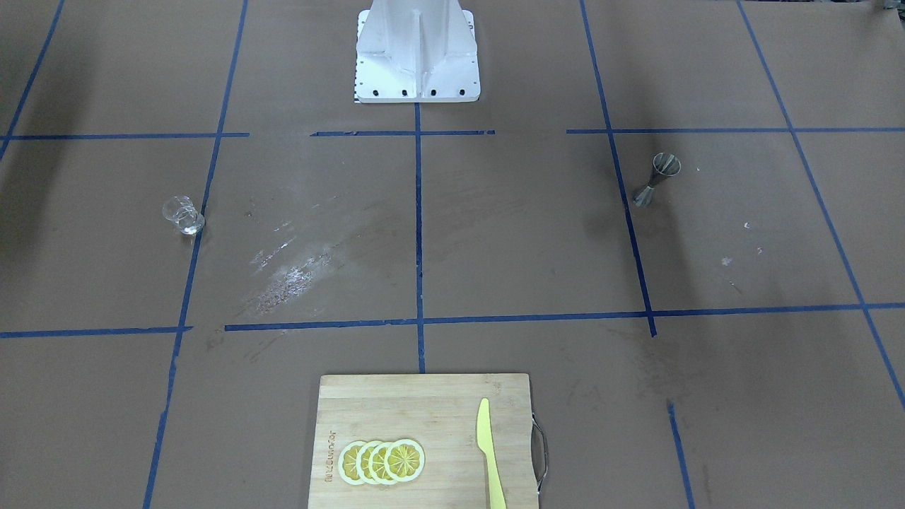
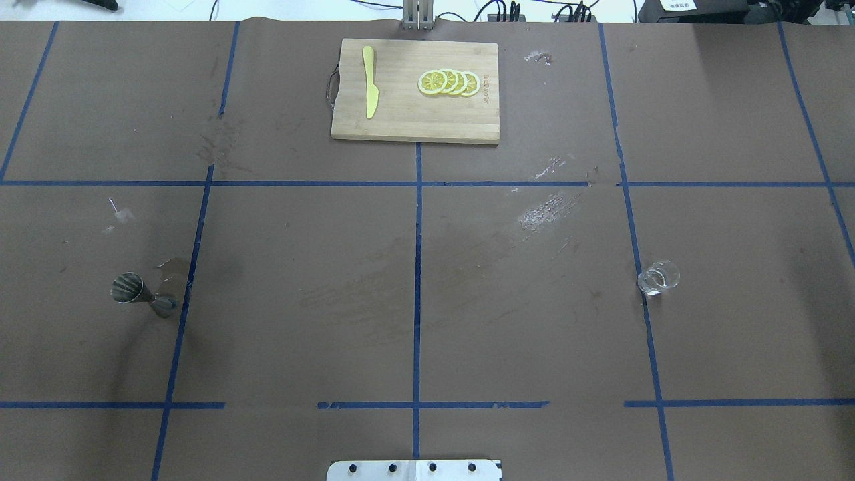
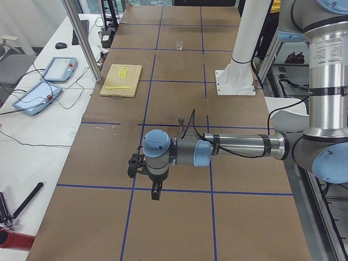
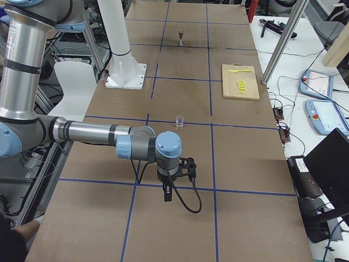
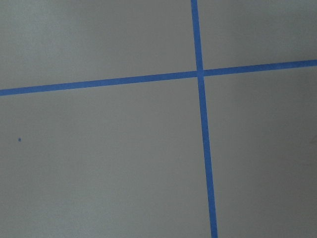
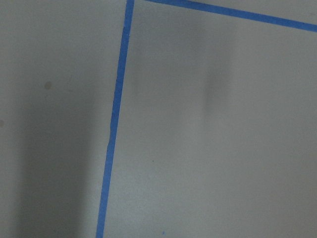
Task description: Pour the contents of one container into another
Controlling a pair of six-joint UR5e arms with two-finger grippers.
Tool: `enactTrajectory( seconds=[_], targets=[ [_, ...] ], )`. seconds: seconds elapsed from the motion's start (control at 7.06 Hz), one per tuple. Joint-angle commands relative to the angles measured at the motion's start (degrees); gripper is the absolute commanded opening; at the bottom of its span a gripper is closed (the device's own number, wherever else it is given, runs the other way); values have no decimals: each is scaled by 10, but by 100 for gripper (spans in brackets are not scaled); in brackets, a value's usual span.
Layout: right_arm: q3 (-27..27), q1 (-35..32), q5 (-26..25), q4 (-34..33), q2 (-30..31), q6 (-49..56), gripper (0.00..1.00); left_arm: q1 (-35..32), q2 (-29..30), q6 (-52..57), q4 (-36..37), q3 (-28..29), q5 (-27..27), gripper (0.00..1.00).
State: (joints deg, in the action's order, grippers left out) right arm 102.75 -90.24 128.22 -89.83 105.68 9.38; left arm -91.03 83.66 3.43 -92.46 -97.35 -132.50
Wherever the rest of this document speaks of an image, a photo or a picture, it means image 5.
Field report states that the blue tape line crosswise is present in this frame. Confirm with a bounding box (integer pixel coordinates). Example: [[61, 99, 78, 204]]
[[0, 59, 317, 96]]

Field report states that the blue tape line lengthwise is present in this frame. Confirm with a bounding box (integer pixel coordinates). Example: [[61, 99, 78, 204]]
[[191, 0, 218, 238]]

